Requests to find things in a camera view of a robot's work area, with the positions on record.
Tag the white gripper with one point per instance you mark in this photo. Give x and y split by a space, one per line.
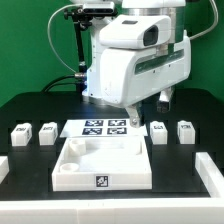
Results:
162 102

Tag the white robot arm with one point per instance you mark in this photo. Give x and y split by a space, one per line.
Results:
140 49

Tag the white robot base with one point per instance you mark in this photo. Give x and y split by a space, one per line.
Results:
92 92

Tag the white marker sheet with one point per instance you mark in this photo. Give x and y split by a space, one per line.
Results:
100 127

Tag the white obstacle fence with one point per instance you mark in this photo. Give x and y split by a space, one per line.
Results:
208 210

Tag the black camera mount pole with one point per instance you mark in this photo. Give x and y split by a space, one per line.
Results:
81 22

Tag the grey camera on mount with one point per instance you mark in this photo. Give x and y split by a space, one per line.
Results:
99 8

